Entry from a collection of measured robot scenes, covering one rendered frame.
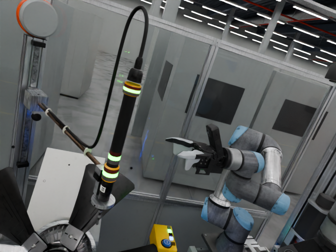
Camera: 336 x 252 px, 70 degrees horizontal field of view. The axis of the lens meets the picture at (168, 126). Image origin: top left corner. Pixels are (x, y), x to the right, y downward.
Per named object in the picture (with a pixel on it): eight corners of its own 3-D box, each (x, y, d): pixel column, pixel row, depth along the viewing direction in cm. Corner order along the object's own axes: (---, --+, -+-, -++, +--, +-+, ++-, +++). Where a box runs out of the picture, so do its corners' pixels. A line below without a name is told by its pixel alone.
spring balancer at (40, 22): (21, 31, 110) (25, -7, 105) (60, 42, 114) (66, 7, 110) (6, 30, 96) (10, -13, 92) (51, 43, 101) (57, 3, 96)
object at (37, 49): (16, 165, 120) (31, 39, 102) (27, 163, 124) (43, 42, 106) (17, 168, 119) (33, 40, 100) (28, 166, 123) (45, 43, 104)
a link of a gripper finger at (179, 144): (161, 152, 78) (188, 161, 78) (166, 136, 77) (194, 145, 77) (162, 149, 81) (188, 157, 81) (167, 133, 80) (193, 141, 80)
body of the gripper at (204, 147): (194, 174, 75) (225, 177, 80) (203, 150, 72) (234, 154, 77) (184, 161, 81) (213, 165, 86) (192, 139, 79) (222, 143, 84)
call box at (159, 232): (148, 238, 128) (153, 223, 125) (166, 240, 131) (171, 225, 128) (151, 265, 114) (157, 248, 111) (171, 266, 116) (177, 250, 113)
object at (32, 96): (22, 104, 109) (24, 86, 107) (38, 105, 114) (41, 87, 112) (29, 113, 103) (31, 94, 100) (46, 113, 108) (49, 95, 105)
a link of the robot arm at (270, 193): (277, 157, 125) (279, 225, 83) (256, 148, 128) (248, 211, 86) (287, 138, 119) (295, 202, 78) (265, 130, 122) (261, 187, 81)
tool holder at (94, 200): (83, 193, 73) (89, 165, 70) (103, 188, 78) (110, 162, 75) (98, 212, 67) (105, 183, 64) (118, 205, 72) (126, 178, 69)
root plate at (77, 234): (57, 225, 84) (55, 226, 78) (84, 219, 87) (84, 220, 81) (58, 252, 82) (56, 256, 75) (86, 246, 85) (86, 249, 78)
